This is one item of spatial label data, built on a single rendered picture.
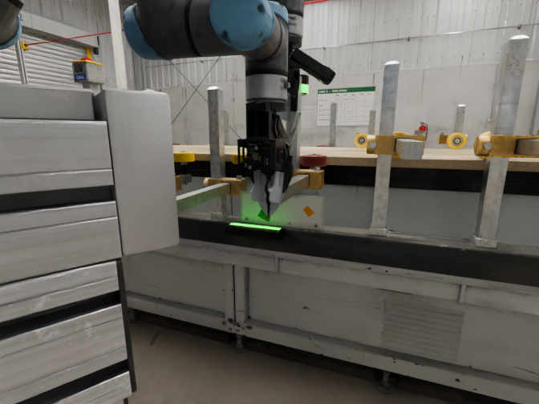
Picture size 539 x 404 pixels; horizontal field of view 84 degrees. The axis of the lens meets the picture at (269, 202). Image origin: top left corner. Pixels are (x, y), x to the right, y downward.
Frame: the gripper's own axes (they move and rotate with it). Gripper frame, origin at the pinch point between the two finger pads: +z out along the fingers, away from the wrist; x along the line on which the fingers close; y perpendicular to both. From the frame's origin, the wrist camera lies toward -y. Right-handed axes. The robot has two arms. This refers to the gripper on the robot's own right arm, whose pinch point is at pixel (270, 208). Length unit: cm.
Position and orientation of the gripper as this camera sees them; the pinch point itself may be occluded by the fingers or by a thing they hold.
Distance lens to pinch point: 60.4
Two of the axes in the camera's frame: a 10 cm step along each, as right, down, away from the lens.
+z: 0.0, 9.8, 2.2
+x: 9.4, 0.8, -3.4
